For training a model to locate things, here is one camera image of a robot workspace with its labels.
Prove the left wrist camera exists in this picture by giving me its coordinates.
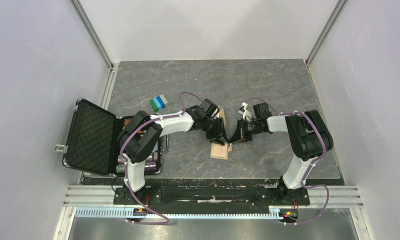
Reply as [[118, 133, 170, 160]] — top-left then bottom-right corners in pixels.
[[198, 98, 220, 119]]

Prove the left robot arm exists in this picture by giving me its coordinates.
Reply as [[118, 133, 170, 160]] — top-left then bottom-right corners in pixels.
[[118, 104, 229, 204]]

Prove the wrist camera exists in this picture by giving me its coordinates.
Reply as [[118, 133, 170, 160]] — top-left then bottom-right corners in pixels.
[[238, 102, 272, 121], [198, 98, 220, 119]]

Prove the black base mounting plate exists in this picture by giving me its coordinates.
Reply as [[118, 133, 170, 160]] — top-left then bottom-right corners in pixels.
[[113, 185, 311, 206]]

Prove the beige leather card holder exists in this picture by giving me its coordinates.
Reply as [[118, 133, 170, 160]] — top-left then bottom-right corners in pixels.
[[210, 143, 232, 160]]

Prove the green blue grey block stack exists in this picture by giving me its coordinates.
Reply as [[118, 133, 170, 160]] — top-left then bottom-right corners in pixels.
[[149, 94, 169, 113]]

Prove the chrome case handle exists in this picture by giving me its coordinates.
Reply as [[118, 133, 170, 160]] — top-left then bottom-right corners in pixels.
[[165, 135, 170, 151]]

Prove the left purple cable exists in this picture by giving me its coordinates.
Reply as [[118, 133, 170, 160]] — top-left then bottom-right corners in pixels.
[[119, 92, 204, 225]]

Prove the white cable duct strip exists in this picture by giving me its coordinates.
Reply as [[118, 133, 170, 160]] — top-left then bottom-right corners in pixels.
[[74, 206, 295, 220]]

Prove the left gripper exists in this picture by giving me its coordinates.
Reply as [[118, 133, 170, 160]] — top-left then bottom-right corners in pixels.
[[200, 116, 230, 146]]

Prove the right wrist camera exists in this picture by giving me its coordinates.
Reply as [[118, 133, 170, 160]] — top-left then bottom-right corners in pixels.
[[238, 102, 272, 121]]

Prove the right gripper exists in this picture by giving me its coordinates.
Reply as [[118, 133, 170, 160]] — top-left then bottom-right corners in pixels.
[[229, 118, 264, 144]]

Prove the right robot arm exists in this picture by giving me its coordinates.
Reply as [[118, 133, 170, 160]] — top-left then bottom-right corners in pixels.
[[229, 109, 334, 204]]

